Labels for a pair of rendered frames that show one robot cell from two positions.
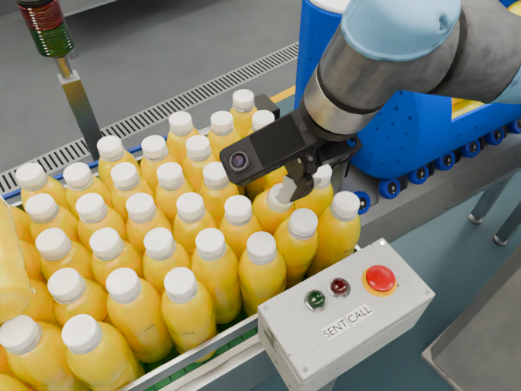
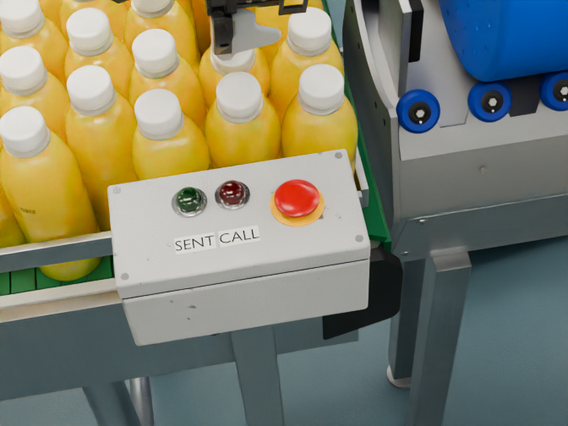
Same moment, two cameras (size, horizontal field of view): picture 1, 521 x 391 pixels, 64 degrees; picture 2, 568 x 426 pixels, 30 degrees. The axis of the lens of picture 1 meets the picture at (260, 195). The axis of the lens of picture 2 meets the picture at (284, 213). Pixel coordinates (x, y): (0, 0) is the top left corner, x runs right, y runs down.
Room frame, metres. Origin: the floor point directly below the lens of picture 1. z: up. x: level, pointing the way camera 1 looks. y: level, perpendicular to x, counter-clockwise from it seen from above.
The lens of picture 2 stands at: (-0.20, -0.35, 1.79)
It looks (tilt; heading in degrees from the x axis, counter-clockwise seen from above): 55 degrees down; 25
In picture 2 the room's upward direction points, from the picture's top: 4 degrees counter-clockwise
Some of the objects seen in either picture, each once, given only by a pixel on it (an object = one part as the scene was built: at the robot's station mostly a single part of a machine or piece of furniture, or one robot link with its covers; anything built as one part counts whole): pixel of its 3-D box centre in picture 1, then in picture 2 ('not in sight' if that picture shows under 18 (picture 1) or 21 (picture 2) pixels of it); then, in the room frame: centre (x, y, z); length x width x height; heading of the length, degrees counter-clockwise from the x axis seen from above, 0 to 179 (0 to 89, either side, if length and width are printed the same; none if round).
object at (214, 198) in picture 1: (220, 213); (165, 65); (0.45, 0.07, 0.99); 0.07 x 0.07 x 0.19
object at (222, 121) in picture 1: (222, 122); not in sight; (0.57, 0.07, 1.09); 0.04 x 0.04 x 0.02
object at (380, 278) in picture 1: (380, 278); (297, 199); (0.26, -0.15, 1.11); 0.04 x 0.04 x 0.01
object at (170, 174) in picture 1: (170, 175); not in sight; (0.45, 0.14, 1.09); 0.04 x 0.04 x 0.02
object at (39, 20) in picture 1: (41, 11); not in sight; (0.70, 0.38, 1.23); 0.06 x 0.06 x 0.04
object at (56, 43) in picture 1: (51, 36); not in sight; (0.70, 0.38, 1.18); 0.06 x 0.06 x 0.05
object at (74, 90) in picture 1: (133, 237); not in sight; (0.70, 0.38, 0.55); 0.04 x 0.04 x 1.10; 30
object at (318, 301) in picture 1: (315, 299); (188, 199); (0.23, -0.07, 1.11); 0.02 x 0.02 x 0.01
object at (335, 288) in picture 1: (339, 285); (232, 192); (0.25, -0.10, 1.11); 0.02 x 0.02 x 0.01
